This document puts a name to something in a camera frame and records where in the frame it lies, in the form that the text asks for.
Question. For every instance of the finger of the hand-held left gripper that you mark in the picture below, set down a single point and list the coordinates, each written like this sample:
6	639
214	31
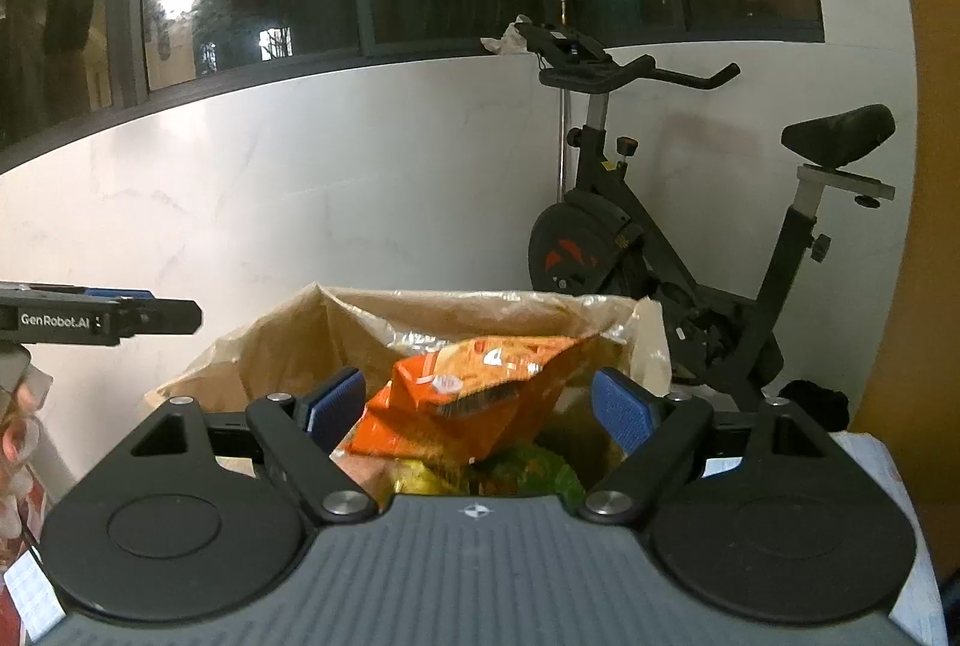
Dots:
120	294
161	316

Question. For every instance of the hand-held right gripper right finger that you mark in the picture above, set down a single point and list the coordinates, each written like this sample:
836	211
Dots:
622	418

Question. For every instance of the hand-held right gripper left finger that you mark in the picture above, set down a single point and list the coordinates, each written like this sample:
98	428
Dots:
335	409

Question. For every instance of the cardboard box with panda print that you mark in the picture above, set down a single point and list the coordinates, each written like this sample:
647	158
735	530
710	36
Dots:
187	394

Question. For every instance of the green snack bag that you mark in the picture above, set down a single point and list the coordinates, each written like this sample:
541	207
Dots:
540	470

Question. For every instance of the yellow orange snack packet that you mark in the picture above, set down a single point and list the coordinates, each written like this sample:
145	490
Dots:
420	477

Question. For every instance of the orange snack bag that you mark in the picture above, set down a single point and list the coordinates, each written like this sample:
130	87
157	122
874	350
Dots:
480	406

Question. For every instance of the person's left hand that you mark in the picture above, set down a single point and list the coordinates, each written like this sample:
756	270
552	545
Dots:
19	458

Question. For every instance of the black exercise bike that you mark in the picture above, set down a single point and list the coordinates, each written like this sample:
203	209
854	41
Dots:
645	256

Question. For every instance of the dark cloth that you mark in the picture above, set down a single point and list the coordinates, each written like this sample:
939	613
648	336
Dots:
814	404

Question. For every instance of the plaid strawberry tablecloth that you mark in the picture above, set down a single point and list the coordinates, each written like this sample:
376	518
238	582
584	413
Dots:
885	466

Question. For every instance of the metal pole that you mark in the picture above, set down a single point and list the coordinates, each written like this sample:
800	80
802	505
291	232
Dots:
565	128

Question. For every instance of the orange panel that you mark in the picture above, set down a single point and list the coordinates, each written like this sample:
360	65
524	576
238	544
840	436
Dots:
922	166

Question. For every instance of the crumpled white tissue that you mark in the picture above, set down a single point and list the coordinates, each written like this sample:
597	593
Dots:
506	36

